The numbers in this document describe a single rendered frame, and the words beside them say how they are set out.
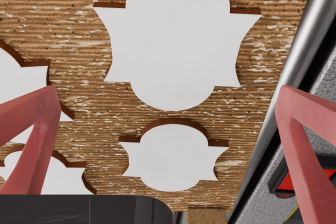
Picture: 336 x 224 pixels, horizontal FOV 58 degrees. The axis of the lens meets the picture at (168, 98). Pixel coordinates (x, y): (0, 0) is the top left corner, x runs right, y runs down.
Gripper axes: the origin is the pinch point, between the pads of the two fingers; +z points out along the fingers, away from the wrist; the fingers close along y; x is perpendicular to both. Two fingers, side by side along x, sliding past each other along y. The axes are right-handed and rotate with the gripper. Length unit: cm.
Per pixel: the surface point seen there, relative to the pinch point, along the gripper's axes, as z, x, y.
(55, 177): 15.4, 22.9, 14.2
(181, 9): 11.2, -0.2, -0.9
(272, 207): 20.0, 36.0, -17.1
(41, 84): 12.7, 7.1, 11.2
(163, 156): 14.3, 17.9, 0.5
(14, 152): 14.7, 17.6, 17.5
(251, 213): 20.5, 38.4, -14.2
